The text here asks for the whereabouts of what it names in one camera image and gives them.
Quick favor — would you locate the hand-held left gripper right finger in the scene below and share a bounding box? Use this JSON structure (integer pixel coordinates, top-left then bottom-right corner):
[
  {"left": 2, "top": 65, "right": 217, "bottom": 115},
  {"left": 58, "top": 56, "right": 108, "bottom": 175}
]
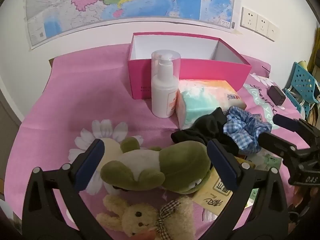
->
[{"left": 206, "top": 139, "right": 290, "bottom": 240}]

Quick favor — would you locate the white wall socket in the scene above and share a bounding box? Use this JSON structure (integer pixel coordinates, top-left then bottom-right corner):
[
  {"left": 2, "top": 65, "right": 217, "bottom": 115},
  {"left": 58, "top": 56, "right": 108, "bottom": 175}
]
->
[
  {"left": 267, "top": 21, "right": 279, "bottom": 40},
  {"left": 240, "top": 7, "right": 258, "bottom": 30},
  {"left": 255, "top": 14, "right": 270, "bottom": 33}
]

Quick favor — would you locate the pink daisy print sheet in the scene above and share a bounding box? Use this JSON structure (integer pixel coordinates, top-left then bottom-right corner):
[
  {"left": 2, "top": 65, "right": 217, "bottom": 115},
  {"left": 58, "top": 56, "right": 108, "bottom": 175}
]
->
[{"left": 5, "top": 42, "right": 315, "bottom": 240}]

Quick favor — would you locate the pastel tissue pack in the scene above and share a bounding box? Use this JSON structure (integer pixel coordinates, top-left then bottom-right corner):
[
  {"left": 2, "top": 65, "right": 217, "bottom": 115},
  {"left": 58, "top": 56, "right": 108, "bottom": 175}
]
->
[{"left": 175, "top": 79, "right": 247, "bottom": 130}]

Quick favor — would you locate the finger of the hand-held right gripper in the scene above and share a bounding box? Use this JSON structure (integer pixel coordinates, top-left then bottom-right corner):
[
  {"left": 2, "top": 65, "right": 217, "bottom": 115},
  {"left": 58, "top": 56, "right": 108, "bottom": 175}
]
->
[
  {"left": 258, "top": 132, "right": 298, "bottom": 159},
  {"left": 272, "top": 114, "right": 304, "bottom": 133}
]

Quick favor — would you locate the colourful wall map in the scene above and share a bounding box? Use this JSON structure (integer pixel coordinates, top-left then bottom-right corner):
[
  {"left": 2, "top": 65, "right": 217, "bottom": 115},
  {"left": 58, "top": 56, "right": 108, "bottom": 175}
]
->
[{"left": 25, "top": 0, "right": 237, "bottom": 50}]

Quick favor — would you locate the beige bunny plush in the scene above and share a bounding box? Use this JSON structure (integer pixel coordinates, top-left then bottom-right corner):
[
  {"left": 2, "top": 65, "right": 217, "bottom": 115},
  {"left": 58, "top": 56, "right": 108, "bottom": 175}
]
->
[{"left": 96, "top": 194, "right": 194, "bottom": 238}]

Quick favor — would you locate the black power adapter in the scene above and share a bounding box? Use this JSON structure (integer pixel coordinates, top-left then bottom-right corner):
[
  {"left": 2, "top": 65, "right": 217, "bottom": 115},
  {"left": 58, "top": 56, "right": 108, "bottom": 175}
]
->
[{"left": 269, "top": 85, "right": 286, "bottom": 105}]

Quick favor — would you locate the blue gingham scrunchie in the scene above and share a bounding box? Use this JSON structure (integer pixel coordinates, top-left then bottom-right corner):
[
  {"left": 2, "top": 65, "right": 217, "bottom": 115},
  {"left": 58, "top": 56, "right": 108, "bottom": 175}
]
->
[{"left": 222, "top": 106, "right": 272, "bottom": 155}]

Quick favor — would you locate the yellow tissue packet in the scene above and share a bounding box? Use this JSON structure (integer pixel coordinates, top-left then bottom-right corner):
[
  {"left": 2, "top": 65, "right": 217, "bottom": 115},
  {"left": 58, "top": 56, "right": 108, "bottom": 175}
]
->
[{"left": 192, "top": 166, "right": 255, "bottom": 215}]

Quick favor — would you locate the white pump bottle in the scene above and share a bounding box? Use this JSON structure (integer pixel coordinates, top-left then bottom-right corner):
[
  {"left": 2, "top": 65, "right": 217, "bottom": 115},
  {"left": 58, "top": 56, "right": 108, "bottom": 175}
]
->
[{"left": 151, "top": 50, "right": 181, "bottom": 118}]

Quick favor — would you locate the black scrunchie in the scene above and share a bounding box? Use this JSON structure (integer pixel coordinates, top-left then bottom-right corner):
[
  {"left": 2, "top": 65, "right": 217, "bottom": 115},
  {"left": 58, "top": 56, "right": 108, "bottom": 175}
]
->
[{"left": 171, "top": 107, "right": 240, "bottom": 155}]

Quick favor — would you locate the pink cardboard box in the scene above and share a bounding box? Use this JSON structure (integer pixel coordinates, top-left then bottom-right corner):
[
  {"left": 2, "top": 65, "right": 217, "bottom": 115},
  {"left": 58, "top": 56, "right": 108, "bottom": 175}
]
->
[{"left": 127, "top": 32, "right": 252, "bottom": 100}]

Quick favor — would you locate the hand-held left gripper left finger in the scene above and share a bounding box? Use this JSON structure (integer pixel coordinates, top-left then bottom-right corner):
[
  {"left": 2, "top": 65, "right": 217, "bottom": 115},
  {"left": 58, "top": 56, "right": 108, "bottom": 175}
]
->
[{"left": 22, "top": 138, "right": 110, "bottom": 240}]

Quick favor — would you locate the blue perforated stool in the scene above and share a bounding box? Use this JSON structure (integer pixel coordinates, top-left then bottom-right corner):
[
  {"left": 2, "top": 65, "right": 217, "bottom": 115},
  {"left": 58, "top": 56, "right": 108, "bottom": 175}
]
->
[{"left": 282, "top": 62, "right": 320, "bottom": 115}]

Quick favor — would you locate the light green packet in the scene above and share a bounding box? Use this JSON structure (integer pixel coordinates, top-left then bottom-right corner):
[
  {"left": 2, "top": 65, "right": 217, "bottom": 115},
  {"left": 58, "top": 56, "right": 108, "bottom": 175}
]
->
[{"left": 235, "top": 152, "right": 282, "bottom": 208}]

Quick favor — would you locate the green frog plush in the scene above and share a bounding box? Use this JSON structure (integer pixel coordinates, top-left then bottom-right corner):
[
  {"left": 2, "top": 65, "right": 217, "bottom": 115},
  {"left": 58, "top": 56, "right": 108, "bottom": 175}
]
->
[{"left": 100, "top": 136, "right": 213, "bottom": 194}]

